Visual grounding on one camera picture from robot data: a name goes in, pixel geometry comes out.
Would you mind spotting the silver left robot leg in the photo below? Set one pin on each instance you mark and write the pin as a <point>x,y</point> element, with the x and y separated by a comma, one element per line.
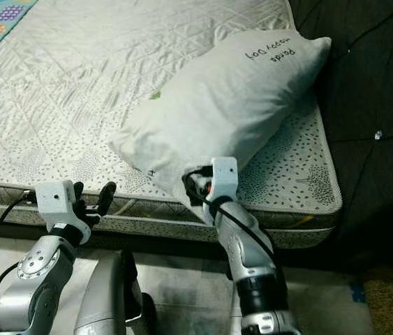
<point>109,300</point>

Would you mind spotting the blue floor scrap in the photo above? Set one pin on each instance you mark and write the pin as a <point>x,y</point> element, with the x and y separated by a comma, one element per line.
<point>357,292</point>

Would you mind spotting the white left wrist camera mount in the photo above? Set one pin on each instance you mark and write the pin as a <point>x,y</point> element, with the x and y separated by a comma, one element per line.
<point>54,202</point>

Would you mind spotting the grey quilted mattress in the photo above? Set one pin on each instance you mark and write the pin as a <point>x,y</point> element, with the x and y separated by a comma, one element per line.
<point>70,91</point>

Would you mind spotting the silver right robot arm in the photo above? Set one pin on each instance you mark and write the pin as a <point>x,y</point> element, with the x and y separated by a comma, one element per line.
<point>248,258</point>

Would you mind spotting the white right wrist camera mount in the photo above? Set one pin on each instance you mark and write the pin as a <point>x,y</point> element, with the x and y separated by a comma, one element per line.
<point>224,178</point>

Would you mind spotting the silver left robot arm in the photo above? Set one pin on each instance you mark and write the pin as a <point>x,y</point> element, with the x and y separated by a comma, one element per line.
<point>35,279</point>

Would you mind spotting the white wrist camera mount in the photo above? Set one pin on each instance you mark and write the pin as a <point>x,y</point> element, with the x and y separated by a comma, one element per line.
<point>54,202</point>
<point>224,178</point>

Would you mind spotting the dark tufted headboard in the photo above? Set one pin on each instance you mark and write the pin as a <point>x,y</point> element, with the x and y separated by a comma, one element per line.
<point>371,174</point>

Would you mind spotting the white pillow with tree print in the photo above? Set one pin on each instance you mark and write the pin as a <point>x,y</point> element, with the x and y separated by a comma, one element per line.
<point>231,105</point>

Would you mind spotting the dark bed base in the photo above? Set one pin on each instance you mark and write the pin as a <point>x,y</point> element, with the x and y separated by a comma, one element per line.
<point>28,228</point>

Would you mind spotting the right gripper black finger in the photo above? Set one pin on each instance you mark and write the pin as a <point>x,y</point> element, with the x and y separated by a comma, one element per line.
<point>191,192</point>

